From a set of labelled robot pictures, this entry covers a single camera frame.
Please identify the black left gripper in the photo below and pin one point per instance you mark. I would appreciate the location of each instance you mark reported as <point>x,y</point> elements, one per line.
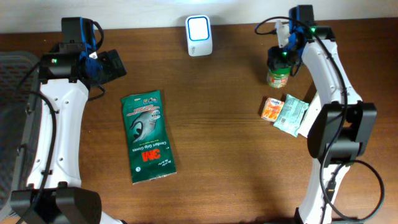
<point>113,63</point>

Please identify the green lid jar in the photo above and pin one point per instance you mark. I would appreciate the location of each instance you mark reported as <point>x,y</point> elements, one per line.
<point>278,78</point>

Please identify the orange small box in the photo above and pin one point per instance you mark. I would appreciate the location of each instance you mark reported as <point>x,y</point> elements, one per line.
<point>272,109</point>

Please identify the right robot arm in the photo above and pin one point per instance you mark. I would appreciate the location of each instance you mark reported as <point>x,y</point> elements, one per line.
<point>341,128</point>

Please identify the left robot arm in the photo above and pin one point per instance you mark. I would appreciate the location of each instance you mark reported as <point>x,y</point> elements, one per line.
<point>66,75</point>

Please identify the grey plastic mesh basket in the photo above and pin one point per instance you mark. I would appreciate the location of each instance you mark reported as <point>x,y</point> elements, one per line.
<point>15,162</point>

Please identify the white bamboo print tube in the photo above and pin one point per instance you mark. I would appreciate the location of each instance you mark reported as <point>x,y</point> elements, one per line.
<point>308,121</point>

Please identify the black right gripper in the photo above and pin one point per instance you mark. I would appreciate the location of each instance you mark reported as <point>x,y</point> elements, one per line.
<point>278,56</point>

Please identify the white barcode scanner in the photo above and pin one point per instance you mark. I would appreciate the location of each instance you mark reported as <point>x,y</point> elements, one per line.
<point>199,36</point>

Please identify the green 3M gloves packet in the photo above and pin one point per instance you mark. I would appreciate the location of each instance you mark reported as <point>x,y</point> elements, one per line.
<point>149,148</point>

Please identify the mint green tissue pack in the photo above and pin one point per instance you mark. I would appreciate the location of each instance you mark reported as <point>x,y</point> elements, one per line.
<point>291,115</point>

